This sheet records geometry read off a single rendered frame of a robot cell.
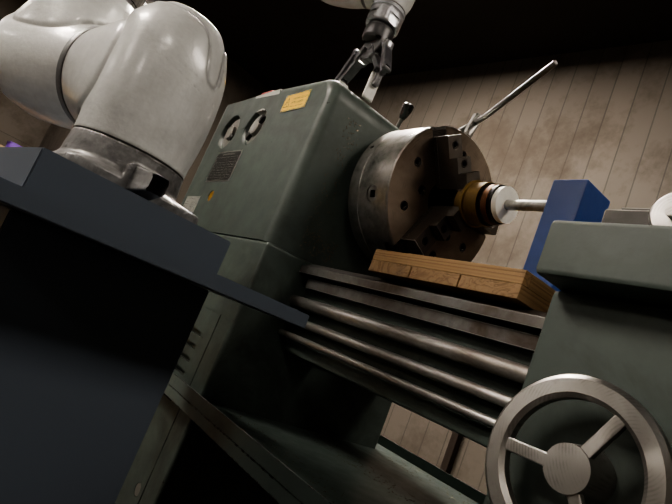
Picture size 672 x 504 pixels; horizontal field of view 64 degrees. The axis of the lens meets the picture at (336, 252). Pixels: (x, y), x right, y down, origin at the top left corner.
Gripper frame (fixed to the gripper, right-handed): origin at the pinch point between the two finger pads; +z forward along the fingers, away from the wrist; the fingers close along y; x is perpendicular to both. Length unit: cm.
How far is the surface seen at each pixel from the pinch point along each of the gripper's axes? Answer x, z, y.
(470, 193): 7.7, 21.9, 41.7
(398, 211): 1.3, 29.1, 31.7
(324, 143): -11.0, 20.1, 16.2
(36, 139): -14, -35, -635
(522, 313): -5, 45, 69
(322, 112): -13.7, 14.2, 15.1
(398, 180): -1.5, 23.9, 31.7
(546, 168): 201, -93, -93
